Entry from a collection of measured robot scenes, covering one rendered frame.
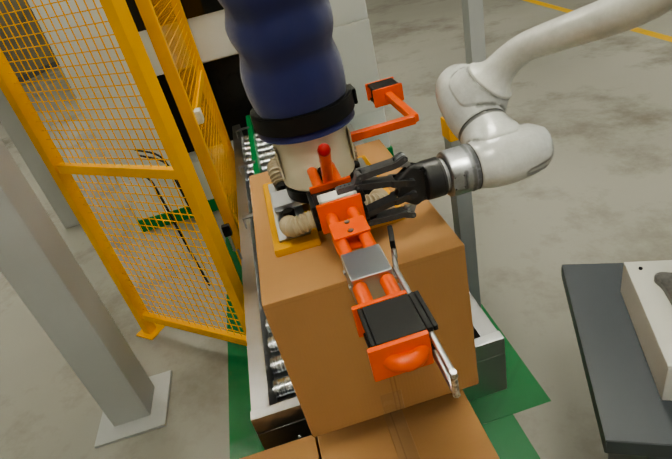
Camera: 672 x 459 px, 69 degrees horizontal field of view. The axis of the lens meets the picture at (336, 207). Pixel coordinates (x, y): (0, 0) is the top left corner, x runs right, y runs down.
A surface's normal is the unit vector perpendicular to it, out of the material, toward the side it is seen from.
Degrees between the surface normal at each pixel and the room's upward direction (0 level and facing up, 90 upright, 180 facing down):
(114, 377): 90
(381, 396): 89
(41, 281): 90
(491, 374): 90
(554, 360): 0
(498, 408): 0
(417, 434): 0
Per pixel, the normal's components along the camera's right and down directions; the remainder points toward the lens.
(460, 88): -0.77, -0.15
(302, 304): 0.19, 0.46
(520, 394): -0.22, -0.84
